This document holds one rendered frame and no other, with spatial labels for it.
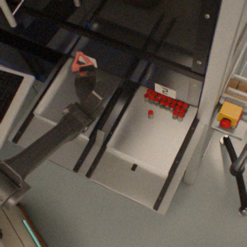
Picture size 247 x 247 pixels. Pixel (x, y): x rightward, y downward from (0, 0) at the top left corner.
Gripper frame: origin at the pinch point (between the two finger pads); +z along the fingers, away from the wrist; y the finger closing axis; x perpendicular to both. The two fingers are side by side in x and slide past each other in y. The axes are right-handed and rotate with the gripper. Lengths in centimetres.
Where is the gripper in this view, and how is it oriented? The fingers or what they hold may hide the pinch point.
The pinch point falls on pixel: (80, 64)
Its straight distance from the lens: 133.8
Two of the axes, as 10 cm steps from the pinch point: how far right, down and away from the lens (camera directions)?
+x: 9.7, -1.8, 1.3
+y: -0.2, 5.1, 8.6
